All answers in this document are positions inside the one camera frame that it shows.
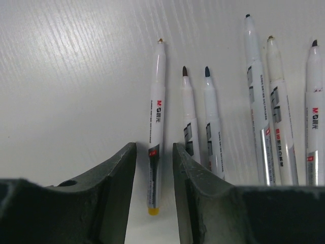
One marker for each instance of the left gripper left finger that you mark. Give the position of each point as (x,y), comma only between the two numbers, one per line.
(92,207)

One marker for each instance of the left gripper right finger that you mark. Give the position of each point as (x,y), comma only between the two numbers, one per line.
(211,210)

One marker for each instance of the blue-end white pen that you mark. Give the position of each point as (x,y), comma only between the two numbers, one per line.
(213,127)

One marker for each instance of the red-end white pen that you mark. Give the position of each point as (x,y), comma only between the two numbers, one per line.
(190,129)

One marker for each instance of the orange-end white pen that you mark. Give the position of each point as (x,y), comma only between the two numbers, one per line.
(156,128)

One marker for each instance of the green-end white pen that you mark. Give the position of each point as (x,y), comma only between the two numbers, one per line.
(258,104)

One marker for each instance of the yellow-end white pen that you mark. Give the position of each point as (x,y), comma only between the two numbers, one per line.
(281,116)

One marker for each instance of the magenta-end white pen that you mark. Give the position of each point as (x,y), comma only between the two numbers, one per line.
(314,111)

